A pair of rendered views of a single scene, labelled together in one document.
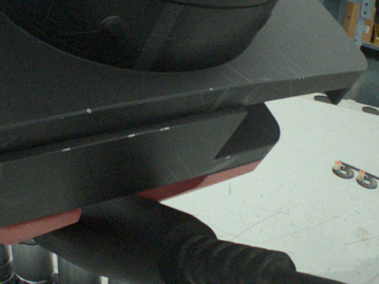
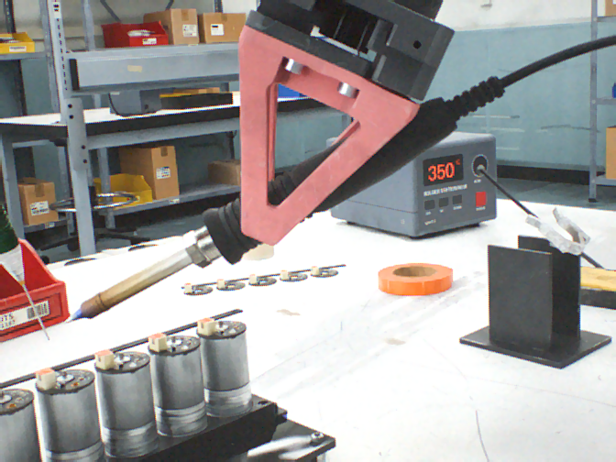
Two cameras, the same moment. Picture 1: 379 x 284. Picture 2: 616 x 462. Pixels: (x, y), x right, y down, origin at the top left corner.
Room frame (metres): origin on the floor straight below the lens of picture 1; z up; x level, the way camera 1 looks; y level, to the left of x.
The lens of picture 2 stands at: (-0.12, 0.27, 0.94)
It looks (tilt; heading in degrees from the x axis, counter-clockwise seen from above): 12 degrees down; 314
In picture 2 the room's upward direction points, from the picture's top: 4 degrees counter-clockwise
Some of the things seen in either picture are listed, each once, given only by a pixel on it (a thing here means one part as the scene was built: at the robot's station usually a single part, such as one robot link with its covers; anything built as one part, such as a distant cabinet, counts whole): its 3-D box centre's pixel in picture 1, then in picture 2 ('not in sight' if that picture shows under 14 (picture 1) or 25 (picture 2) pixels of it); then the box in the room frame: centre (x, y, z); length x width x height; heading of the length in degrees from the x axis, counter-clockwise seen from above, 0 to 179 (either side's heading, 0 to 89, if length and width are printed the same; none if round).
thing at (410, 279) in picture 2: not in sight; (414, 278); (0.29, -0.26, 0.76); 0.06 x 0.06 x 0.01
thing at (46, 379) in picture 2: not in sight; (48, 378); (0.20, 0.11, 0.82); 0.01 x 0.01 x 0.01; 87
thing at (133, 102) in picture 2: not in sight; (134, 101); (2.52, -1.55, 0.80); 0.15 x 0.12 x 0.10; 15
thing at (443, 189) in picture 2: not in sight; (410, 181); (0.44, -0.46, 0.80); 0.15 x 0.12 x 0.10; 166
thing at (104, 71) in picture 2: not in sight; (231, 65); (2.34, -1.87, 0.90); 1.30 x 0.06 x 0.12; 85
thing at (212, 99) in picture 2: not in sight; (196, 101); (2.51, -1.83, 0.77); 0.24 x 0.16 x 0.04; 84
